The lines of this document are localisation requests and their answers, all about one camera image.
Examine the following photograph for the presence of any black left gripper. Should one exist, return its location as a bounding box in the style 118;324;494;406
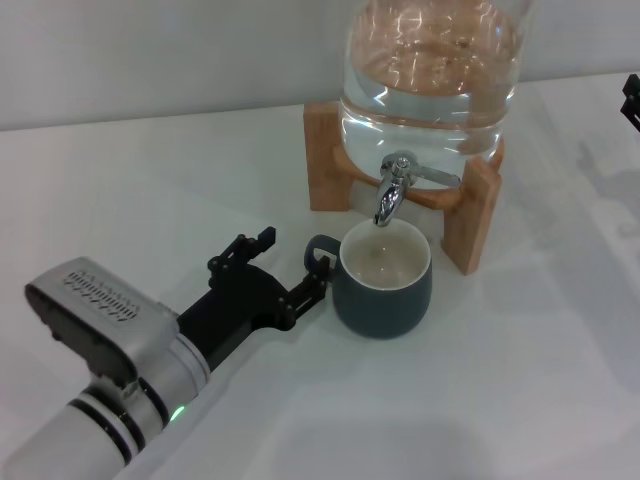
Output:
177;225;338;374

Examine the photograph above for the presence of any dark grey cup white inside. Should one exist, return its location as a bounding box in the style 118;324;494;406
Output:
303;220;434;340

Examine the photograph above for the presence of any glass water dispenser jar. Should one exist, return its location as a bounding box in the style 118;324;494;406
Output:
337;0;535;194

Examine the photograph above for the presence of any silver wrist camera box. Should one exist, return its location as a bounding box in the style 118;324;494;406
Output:
24;256;181;390

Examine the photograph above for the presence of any wooden dispenser stand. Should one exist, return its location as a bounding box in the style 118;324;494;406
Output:
302;101;506;277

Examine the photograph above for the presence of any chrome faucet tap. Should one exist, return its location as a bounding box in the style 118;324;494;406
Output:
372;153;462;229

